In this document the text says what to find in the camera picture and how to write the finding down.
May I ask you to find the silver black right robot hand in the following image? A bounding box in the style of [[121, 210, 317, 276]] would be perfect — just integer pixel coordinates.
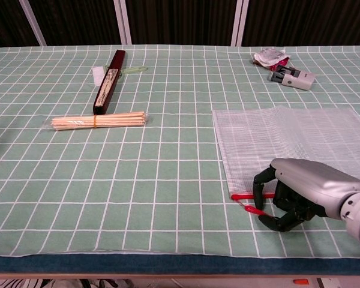
[[253, 158, 360, 233]]

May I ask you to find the white mesh zipper pouch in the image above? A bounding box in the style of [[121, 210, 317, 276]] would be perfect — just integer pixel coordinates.
[[212, 105, 360, 218]]

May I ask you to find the grey black stapler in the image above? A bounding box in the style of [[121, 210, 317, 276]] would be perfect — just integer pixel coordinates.
[[269, 64, 316, 91]]

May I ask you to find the crumpled silver snack packet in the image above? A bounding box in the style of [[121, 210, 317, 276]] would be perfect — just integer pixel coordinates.
[[253, 48, 290, 67]]

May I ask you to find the dark blue felt table cover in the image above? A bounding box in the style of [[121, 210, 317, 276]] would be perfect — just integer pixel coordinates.
[[0, 253, 360, 275]]

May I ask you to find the green white-grid tablecloth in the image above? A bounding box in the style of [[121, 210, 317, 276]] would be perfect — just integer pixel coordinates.
[[0, 44, 360, 259]]

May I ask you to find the dark pleated curtain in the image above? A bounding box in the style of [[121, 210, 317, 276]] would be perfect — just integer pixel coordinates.
[[0, 0, 360, 48]]

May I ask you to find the wrapped wooden chopstick bundle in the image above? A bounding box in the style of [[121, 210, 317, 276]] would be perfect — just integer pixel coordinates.
[[43, 111, 151, 131]]

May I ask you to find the dark red long box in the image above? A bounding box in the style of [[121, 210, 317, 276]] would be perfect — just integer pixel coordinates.
[[92, 49, 127, 116]]

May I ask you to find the green brush with white bristles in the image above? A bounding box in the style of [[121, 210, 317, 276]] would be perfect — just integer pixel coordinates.
[[92, 65, 149, 88]]

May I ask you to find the white frame post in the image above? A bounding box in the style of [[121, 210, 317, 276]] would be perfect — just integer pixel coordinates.
[[113, 0, 132, 46], [19, 0, 47, 46], [230, 0, 250, 47]]

